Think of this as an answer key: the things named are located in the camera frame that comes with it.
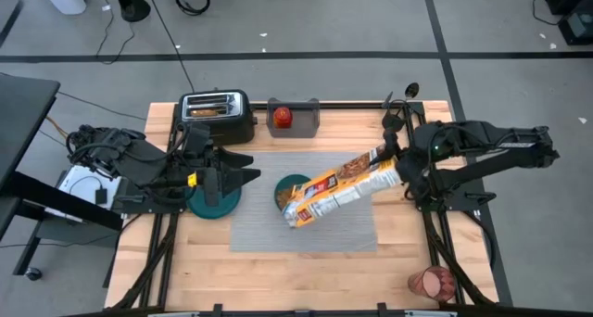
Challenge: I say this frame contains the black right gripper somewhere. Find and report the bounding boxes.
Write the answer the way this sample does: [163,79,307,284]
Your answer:
[370,131,439,191]

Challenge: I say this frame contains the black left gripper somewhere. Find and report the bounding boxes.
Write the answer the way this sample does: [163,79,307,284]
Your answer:
[183,147,262,209]

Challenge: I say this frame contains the dark teal plate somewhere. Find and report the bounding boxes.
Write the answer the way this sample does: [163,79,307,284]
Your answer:
[185,181,243,221]

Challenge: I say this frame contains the teal ribbed bowl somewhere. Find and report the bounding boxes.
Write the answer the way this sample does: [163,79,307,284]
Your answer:
[272,172,313,212]

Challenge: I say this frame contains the yellow cereal box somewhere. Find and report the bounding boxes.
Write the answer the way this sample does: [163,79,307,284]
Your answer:
[282,146,403,229]

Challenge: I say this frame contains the red apple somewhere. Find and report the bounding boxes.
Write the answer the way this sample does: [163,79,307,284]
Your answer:
[271,106,294,130]

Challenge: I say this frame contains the pink faceted plastic cup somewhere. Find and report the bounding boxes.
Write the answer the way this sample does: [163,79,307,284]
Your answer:
[407,264,457,303]

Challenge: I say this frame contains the black mesh utensil holder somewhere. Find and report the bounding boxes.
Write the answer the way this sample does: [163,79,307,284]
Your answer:
[382,101,413,134]

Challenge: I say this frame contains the black toaster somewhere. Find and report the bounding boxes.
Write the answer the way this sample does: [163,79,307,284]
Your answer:
[177,89,259,147]

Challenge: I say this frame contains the brown cereal flakes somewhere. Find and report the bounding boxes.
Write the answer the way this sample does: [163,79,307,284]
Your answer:
[276,185,296,209]

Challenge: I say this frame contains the grey woven placemat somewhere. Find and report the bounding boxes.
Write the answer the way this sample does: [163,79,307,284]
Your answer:
[229,150,379,254]

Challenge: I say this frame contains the grey transparent plastic bin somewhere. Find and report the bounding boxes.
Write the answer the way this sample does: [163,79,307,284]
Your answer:
[266,96,322,139]

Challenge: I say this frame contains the white box with charger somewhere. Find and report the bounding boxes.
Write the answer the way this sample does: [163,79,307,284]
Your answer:
[44,164,124,223]

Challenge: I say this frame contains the black desk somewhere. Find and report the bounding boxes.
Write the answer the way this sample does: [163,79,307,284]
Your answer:
[0,72,124,282]

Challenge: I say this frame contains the black equipment case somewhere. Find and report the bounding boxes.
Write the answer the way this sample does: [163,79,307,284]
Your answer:
[543,0,593,46]

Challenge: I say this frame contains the black metal table frame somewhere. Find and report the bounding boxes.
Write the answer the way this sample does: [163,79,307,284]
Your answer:
[109,99,514,317]

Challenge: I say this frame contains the black floor cable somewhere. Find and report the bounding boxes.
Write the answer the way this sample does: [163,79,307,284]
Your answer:
[145,0,196,95]

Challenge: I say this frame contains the black stanchion post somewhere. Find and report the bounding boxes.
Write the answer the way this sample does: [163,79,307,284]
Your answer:
[110,0,152,23]

